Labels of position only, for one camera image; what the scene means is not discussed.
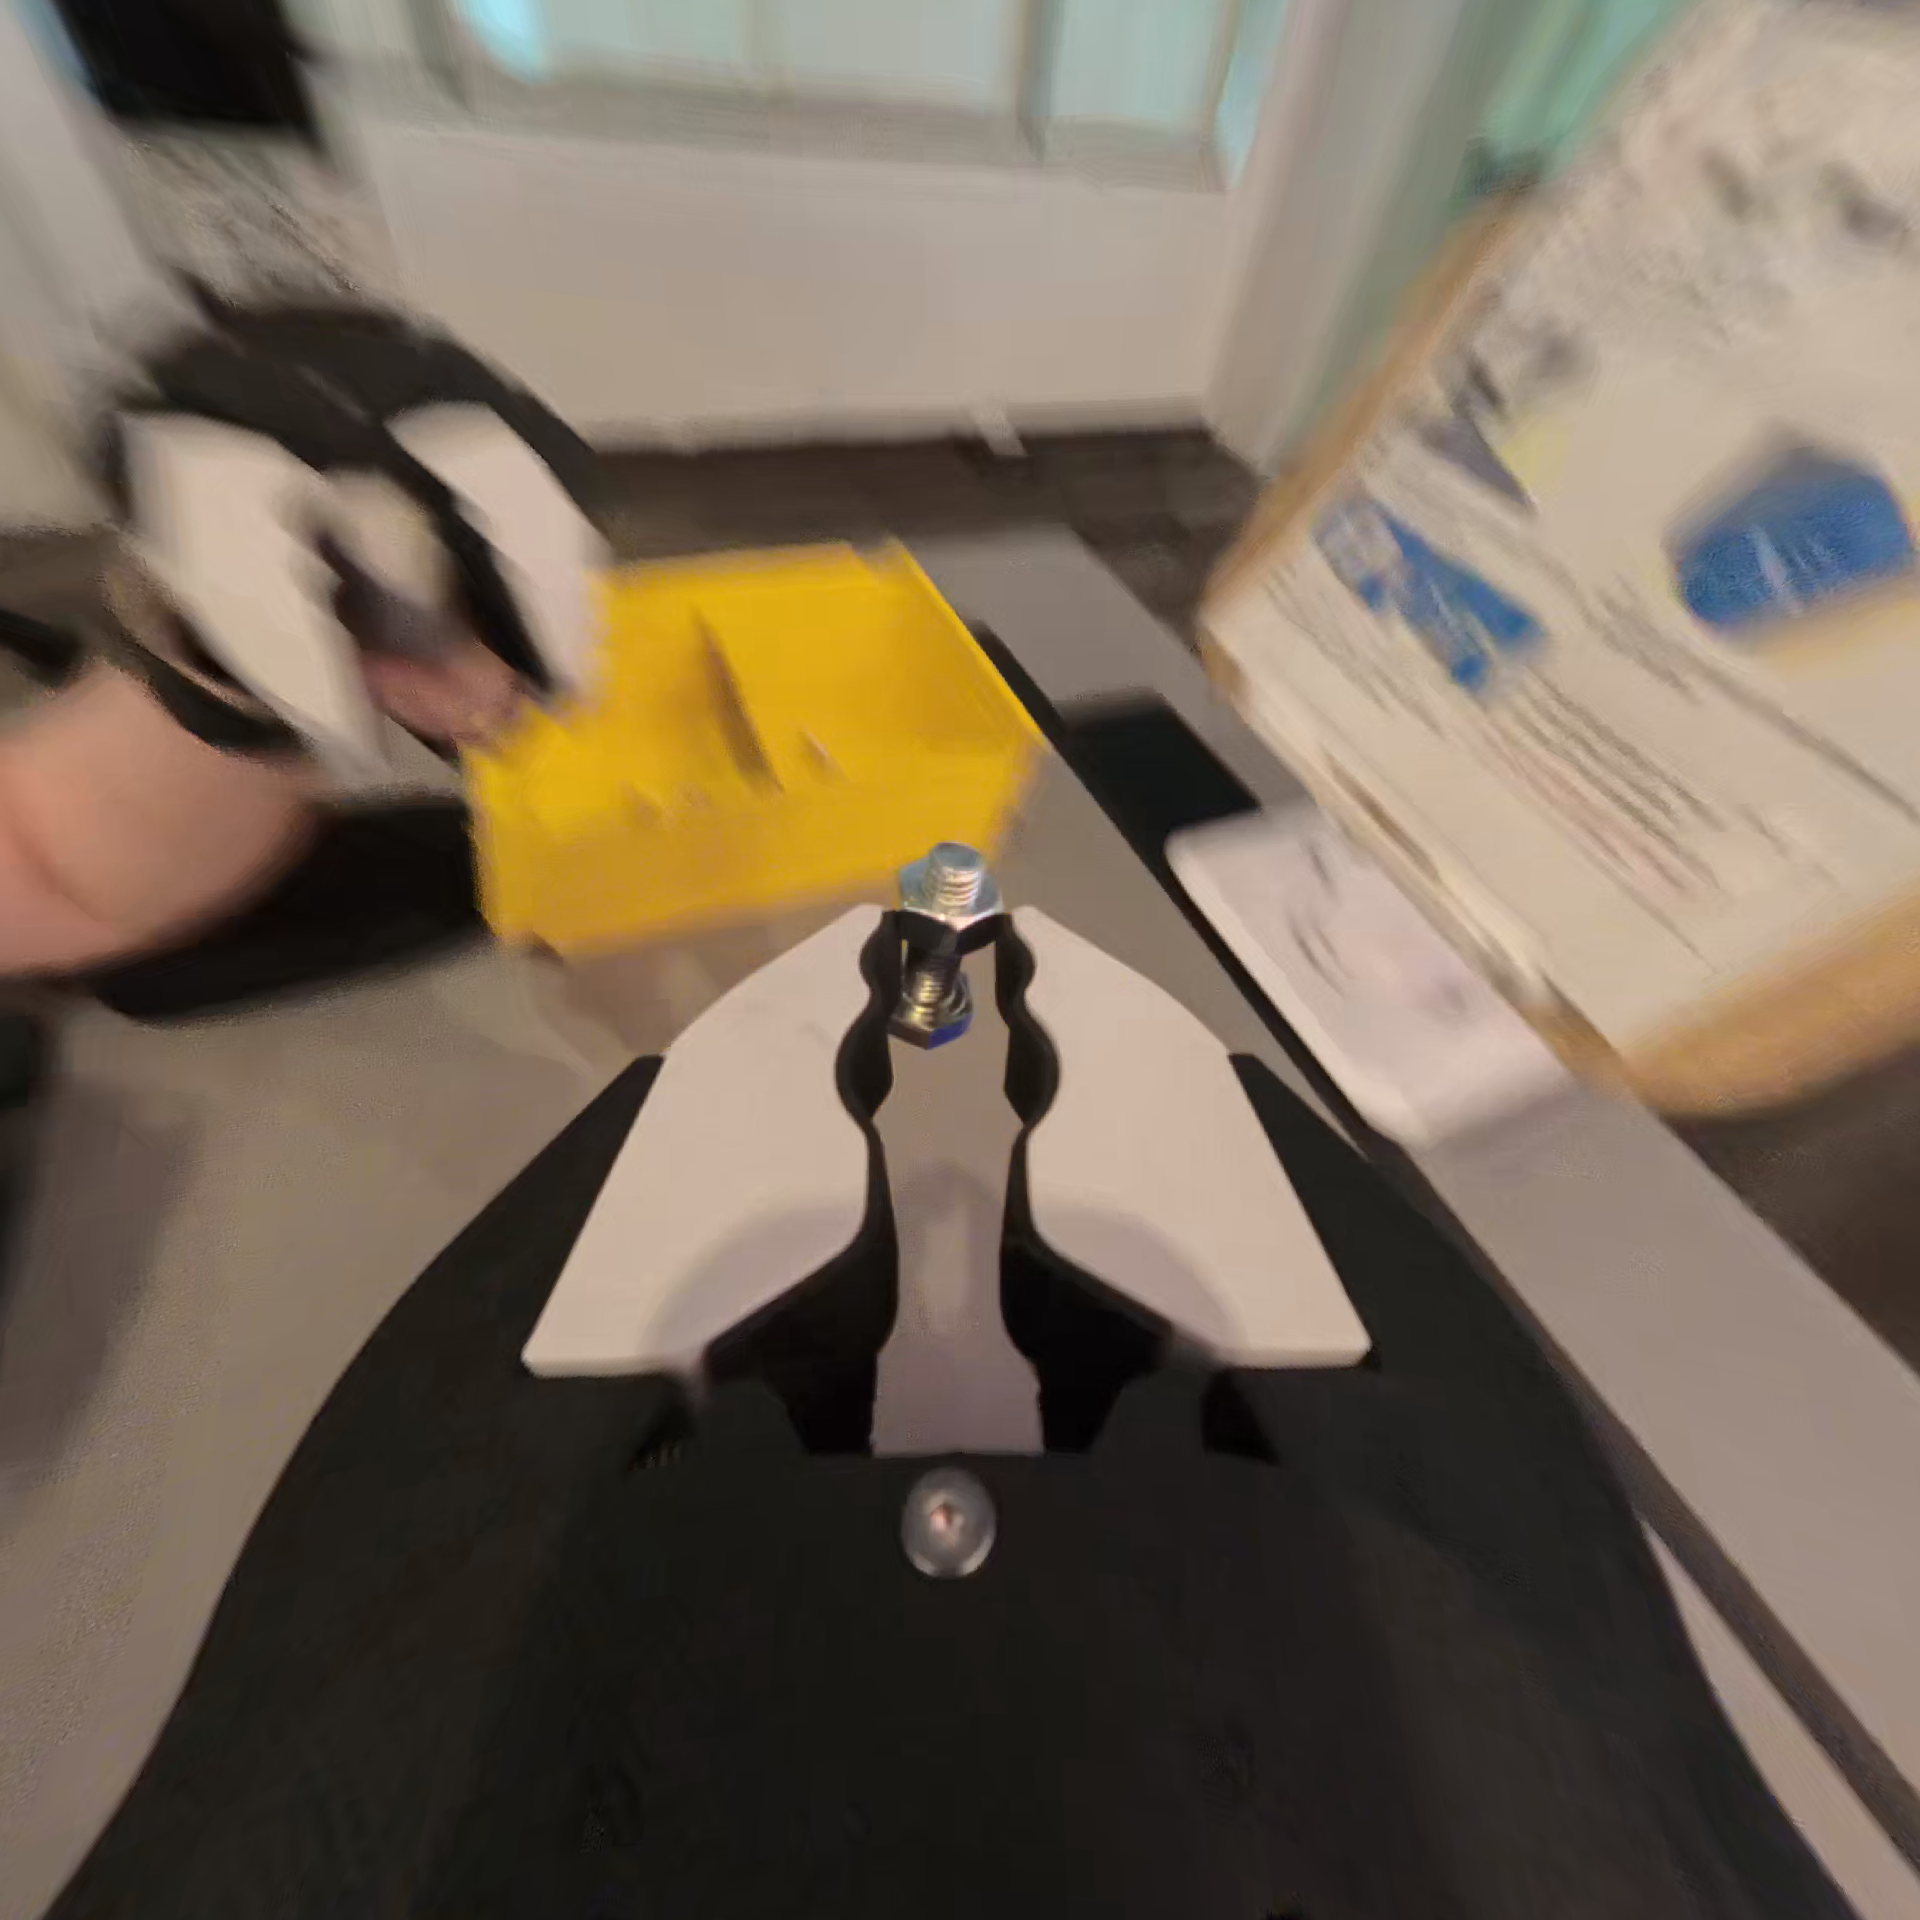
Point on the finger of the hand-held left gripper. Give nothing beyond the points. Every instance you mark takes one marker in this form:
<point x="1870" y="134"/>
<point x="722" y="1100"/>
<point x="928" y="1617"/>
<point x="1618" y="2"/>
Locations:
<point x="509" y="511"/>
<point x="225" y="555"/>

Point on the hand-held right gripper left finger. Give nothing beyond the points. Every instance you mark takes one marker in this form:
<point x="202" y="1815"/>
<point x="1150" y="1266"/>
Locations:
<point x="705" y="1201"/>

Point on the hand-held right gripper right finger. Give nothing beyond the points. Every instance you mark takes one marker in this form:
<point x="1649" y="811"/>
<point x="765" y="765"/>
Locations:
<point x="1186" y="1201"/>

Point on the silver hex bolt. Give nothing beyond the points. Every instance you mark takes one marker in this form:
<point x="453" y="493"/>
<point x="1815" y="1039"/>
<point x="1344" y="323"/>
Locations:
<point x="932" y="1024"/>

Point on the silver hex nut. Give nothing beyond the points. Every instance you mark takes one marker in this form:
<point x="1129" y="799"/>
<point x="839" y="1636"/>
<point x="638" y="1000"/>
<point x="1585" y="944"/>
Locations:
<point x="948" y="901"/>

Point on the yellow plastic bin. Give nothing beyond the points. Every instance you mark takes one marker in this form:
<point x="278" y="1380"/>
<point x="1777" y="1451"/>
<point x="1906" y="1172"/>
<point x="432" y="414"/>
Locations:
<point x="840" y="842"/>

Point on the person's left forearm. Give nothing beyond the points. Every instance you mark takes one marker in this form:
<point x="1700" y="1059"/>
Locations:
<point x="119" y="842"/>

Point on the person's left hand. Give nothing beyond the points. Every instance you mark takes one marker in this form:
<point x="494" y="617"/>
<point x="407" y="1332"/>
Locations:
<point x="451" y="699"/>

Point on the black bin divider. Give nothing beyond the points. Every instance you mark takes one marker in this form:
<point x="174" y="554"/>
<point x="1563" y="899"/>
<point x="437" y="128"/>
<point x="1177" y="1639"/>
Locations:
<point x="742" y="736"/>

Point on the white instruction sheet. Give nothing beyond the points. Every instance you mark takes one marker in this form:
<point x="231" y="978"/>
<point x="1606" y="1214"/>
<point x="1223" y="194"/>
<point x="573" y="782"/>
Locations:
<point x="1649" y="524"/>

